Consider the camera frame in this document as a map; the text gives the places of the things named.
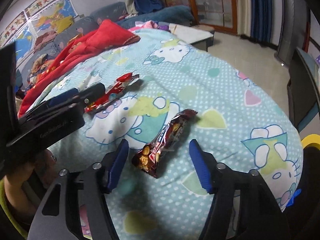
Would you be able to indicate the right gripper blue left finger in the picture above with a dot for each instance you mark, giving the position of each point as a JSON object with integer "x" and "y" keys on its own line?
{"x": 117, "y": 165}

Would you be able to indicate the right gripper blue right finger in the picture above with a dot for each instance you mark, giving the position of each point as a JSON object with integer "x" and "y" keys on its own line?
{"x": 202, "y": 162}

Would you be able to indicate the dark chocolate snack wrapper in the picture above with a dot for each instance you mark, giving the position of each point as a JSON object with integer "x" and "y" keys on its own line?
{"x": 147, "y": 159}

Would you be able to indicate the red snack wrapper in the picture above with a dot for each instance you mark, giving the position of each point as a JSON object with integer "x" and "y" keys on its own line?
{"x": 112, "y": 92}

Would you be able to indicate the green left sleeve forearm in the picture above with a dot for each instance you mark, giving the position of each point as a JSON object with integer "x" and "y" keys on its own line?
{"x": 10, "y": 229}

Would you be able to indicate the yellow trash bin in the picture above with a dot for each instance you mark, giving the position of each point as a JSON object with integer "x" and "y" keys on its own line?
{"x": 312, "y": 140}

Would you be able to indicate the left hand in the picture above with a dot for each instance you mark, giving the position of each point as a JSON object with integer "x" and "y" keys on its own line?
{"x": 13, "y": 182}

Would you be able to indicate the hello kitty blue quilt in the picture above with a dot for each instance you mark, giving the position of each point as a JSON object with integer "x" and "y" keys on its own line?
{"x": 239, "y": 96}

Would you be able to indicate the pile of clothes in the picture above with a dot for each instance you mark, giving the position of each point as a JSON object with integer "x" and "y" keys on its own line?
{"x": 40, "y": 65}

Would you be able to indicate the world map poster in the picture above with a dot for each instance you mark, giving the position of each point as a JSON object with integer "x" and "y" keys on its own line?
{"x": 24, "y": 41}

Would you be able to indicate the white coffee table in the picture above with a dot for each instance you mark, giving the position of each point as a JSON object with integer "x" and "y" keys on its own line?
{"x": 197, "y": 38}

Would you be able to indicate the yellow pillow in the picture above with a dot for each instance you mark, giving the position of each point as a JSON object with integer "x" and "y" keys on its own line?
{"x": 60, "y": 25}

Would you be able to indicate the china map poster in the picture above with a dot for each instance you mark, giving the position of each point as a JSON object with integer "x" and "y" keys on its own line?
{"x": 41, "y": 22}

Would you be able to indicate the red blanket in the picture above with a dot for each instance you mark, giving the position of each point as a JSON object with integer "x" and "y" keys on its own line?
{"x": 109, "y": 35}

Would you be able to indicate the tv cabinet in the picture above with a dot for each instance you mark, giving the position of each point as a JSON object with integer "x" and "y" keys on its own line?
{"x": 303, "y": 89}

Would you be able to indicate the round padded stool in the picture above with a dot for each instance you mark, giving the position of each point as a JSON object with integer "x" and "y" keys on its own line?
{"x": 204, "y": 27}

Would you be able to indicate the purple cloth on table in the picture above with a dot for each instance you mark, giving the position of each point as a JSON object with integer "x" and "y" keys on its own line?
{"x": 163, "y": 26}

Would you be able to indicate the grey blue sofa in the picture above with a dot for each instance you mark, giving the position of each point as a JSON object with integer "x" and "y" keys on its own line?
{"x": 52, "y": 43}

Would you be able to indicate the silver tower air conditioner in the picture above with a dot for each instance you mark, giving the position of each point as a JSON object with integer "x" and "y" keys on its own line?
{"x": 295, "y": 29}

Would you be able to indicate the blue right curtain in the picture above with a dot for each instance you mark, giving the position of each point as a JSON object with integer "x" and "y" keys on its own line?
{"x": 261, "y": 20}

